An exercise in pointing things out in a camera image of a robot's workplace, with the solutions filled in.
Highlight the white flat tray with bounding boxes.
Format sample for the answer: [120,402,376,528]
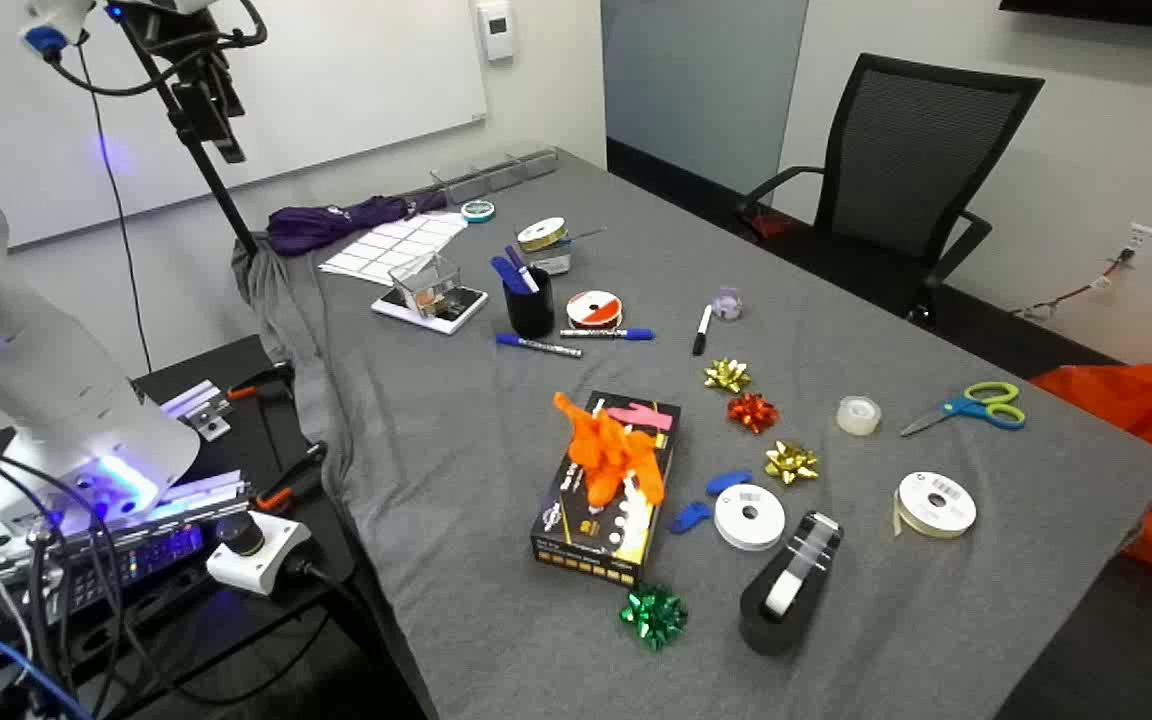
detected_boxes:
[370,276,493,341]

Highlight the blue and green scissors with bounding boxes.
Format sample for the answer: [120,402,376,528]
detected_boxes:
[896,376,1031,446]

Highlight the black tape dispenser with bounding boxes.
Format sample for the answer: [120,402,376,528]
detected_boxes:
[736,503,847,659]

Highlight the blue pen with white barrel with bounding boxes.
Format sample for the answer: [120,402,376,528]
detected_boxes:
[557,325,659,344]

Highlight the clear plastic holder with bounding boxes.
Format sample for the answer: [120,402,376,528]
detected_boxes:
[386,255,460,319]

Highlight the white wall whiteboard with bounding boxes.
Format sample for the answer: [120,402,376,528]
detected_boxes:
[0,0,493,254]

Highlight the black camera tripod stand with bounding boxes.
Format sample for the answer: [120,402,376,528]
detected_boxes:
[108,0,267,265]

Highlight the white spool with cream ribbon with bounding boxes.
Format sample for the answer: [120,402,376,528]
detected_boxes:
[890,469,985,544]

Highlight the black pen cup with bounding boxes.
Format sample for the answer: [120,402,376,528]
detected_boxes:
[503,265,559,344]

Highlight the silver robot controller box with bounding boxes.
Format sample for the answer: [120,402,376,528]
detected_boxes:
[0,466,251,624]

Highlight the blue plastic clip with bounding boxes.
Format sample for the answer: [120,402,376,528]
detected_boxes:
[701,466,757,500]
[659,497,716,539]

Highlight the black mesh office chair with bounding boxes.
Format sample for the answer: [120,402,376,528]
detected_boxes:
[733,52,1050,333]

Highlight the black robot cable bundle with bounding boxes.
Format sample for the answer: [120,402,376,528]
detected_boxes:
[39,0,274,386]

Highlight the black wall screen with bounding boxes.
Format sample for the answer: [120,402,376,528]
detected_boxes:
[998,0,1152,36]

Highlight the black and white marker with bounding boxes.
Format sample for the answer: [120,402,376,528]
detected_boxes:
[687,300,719,361]

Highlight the black cardboard box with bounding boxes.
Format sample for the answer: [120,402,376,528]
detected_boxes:
[528,390,685,591]

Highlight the red gift bow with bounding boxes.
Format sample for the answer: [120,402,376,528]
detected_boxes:
[726,390,785,436]

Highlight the small gold gift bow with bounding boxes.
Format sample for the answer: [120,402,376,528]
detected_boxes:
[701,351,757,402]

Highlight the large gold gift bow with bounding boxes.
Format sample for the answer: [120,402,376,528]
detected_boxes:
[762,436,825,494]

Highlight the pink paper strip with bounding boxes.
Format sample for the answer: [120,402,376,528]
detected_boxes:
[606,402,678,436]

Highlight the thin wall cable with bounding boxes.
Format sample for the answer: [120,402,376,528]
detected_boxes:
[1013,243,1142,325]

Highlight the gray tablecloth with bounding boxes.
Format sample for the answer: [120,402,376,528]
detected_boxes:
[232,144,1152,720]

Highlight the green gift bow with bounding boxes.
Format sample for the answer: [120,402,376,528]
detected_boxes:
[618,582,691,657]

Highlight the white emergency stop box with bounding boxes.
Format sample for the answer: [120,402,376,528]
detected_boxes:
[203,508,316,599]

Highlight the purple ribbon bundle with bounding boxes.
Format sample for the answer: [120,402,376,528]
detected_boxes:
[264,188,451,261]

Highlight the blue marker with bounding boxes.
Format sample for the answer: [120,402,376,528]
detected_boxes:
[503,242,549,292]
[490,254,532,300]

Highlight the clear plastic container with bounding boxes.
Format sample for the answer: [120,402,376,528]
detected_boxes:
[517,216,600,279]

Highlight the white wall thermostat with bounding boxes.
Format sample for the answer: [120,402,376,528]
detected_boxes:
[473,0,519,69]

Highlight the silver metal bracket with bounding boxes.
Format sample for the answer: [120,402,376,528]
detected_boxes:
[153,376,238,446]

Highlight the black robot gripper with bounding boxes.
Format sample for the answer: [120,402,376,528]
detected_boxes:
[111,0,274,174]

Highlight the blue pen with silver tip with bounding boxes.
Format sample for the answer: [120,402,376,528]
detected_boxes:
[493,328,587,366]

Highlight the blue cable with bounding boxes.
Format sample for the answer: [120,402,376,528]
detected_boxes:
[0,598,93,720]

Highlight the black power cable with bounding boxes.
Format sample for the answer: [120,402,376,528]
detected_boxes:
[285,555,441,720]

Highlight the orange ribbon bow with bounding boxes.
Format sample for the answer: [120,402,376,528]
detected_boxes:
[549,390,671,514]

